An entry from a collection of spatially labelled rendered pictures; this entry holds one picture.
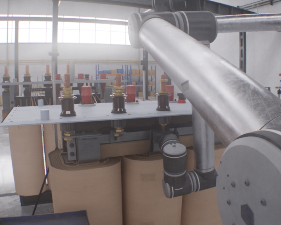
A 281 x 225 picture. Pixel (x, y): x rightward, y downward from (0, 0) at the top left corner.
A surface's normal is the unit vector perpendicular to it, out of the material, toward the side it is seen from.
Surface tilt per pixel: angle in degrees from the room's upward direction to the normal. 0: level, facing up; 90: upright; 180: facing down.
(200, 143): 97
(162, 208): 90
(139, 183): 90
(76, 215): 90
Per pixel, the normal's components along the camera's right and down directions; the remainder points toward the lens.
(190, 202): -0.57, 0.11
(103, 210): 0.41, 0.11
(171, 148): -0.07, -0.94
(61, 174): -0.30, 0.12
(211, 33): 0.24, 0.63
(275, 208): -0.95, 0.10
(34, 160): 0.70, 0.09
